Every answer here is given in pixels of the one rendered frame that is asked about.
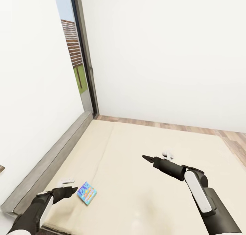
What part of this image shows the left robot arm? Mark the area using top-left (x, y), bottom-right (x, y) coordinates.
top-left (6, 177), bottom-right (78, 235)

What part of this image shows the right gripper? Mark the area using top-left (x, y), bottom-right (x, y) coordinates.
top-left (142, 155), bottom-right (175, 176)

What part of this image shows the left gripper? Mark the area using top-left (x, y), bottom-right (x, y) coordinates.
top-left (40, 186), bottom-right (78, 230)

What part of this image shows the board game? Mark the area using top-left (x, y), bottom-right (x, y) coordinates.
top-left (77, 182), bottom-right (97, 205)

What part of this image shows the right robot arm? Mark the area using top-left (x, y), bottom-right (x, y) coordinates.
top-left (142, 151), bottom-right (244, 235)

